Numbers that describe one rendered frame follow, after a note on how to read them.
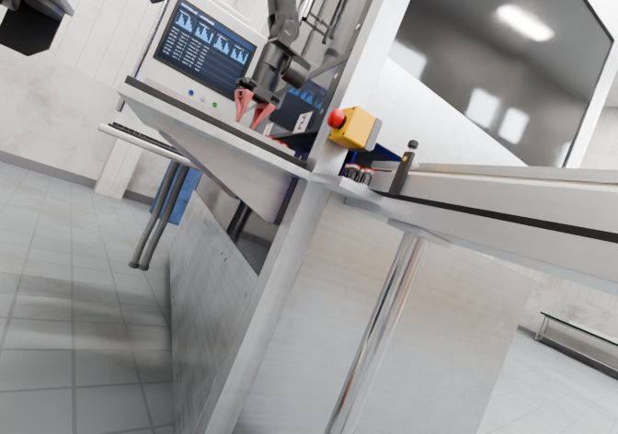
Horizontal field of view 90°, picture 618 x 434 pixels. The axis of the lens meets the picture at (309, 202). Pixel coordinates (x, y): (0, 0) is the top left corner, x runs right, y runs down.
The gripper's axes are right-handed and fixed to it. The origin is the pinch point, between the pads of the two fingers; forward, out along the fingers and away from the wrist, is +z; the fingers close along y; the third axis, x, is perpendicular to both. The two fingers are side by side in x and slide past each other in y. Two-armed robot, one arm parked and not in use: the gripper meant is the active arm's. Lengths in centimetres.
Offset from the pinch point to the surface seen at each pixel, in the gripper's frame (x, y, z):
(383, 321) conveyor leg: -43, 20, 28
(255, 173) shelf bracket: -6.3, 4.1, 11.0
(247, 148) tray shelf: -13.1, -3.5, 7.0
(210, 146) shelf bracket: -3.4, -7.4, 9.3
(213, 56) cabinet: 87, 11, -37
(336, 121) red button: -24.6, 6.8, -4.4
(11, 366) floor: 44, -22, 94
